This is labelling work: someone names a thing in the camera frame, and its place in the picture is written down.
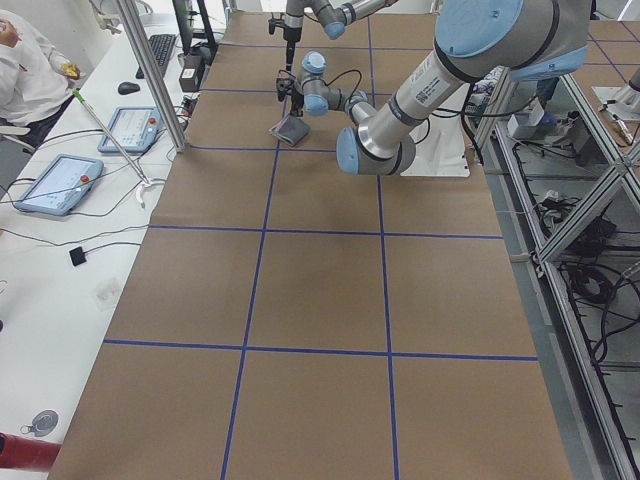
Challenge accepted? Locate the grabber stick tool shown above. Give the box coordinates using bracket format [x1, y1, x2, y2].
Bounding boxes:
[72, 88, 165, 209]

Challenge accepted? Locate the black keyboard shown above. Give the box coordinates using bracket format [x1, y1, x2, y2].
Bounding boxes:
[148, 33, 177, 76]

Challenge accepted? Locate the black computer mouse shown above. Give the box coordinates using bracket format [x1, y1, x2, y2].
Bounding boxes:
[117, 82, 140, 95]

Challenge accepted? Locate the person in white shirt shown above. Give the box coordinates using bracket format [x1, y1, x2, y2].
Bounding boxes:
[1, 10, 80, 148]

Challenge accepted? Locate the black power box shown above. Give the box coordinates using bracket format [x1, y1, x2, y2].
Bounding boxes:
[179, 54, 205, 93]

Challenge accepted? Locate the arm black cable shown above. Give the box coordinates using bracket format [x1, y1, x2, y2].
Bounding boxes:
[319, 68, 481, 146]

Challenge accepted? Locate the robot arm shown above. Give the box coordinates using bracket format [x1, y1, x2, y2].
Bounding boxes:
[293, 1, 592, 176]
[269, 0, 395, 73]

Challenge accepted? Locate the small black square pad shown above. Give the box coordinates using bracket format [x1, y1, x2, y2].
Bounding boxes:
[69, 246, 87, 267]

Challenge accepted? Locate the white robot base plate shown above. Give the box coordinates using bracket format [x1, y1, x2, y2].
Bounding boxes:
[402, 116, 470, 178]

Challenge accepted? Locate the far teach pendant tablet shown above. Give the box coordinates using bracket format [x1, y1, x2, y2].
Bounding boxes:
[108, 106, 162, 154]

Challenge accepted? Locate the near teach pendant tablet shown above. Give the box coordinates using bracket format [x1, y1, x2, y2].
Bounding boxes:
[15, 154, 104, 216]

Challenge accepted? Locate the pink towel with grey trim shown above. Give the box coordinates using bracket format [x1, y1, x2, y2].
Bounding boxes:
[269, 115, 310, 146]

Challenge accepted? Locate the aluminium frame post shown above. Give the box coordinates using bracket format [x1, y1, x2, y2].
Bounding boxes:
[115, 0, 186, 153]

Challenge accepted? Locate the teach pendant tablet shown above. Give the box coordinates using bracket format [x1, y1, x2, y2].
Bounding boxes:
[108, 106, 162, 154]
[15, 154, 104, 216]

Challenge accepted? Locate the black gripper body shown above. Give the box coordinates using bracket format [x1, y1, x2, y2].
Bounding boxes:
[289, 89, 304, 117]
[283, 25, 301, 65]

